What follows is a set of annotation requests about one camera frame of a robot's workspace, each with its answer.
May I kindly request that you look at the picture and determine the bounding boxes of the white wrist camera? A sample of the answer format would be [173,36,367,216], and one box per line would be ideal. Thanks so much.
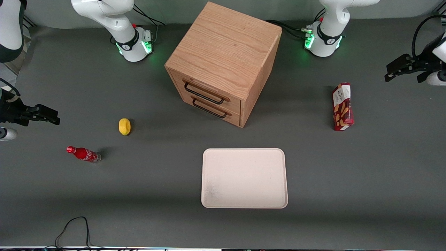
[0,127,18,141]
[426,70,446,86]

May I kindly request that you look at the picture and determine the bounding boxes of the red cookie box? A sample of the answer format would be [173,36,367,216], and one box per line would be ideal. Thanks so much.
[332,82,355,132]

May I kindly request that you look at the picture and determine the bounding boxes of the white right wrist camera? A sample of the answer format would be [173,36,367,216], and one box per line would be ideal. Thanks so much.
[0,127,18,141]

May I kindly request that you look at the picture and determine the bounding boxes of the black looped cable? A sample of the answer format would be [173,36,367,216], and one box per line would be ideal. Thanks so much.
[45,216,105,250]

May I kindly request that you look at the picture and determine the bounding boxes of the black right arm base cables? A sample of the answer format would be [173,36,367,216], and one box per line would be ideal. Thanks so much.
[110,3,166,45]

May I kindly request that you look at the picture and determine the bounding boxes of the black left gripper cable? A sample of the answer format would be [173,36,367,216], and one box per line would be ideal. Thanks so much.
[412,14,446,59]

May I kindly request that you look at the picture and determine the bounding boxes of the wooden drawer with short handle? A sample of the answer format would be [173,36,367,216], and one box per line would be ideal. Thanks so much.
[174,90,241,127]

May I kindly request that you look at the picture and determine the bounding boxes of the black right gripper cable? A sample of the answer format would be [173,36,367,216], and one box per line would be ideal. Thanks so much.
[0,78,21,97]

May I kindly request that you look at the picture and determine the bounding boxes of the cream plastic tray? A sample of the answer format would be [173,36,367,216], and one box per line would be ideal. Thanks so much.
[201,148,289,209]

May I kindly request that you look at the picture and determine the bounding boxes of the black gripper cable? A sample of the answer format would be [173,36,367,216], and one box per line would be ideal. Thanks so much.
[412,14,446,59]
[0,78,21,97]

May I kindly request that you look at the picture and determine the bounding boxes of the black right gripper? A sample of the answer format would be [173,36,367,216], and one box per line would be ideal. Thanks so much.
[0,88,61,127]

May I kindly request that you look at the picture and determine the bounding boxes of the wooden drawer cabinet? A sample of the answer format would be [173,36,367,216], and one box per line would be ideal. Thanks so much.
[164,1,283,129]

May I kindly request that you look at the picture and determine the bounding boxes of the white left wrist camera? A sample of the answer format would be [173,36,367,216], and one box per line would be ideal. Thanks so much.
[426,70,446,86]

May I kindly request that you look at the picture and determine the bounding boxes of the red cola bottle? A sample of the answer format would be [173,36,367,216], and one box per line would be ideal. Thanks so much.
[66,146,102,164]

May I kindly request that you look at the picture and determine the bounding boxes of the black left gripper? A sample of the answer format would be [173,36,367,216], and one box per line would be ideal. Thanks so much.
[384,34,446,83]

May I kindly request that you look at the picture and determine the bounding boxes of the wooden drawer with long handle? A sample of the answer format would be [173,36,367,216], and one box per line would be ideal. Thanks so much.
[169,69,242,113]

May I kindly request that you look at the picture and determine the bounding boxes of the yellow lemon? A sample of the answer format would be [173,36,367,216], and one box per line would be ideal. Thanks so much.
[118,118,132,136]

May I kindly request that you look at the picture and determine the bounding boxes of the black arm base cables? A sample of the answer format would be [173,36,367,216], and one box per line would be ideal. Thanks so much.
[266,8,326,39]
[110,3,166,45]

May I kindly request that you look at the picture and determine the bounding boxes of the black left arm base cables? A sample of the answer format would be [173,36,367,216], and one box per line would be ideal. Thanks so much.
[266,8,326,39]

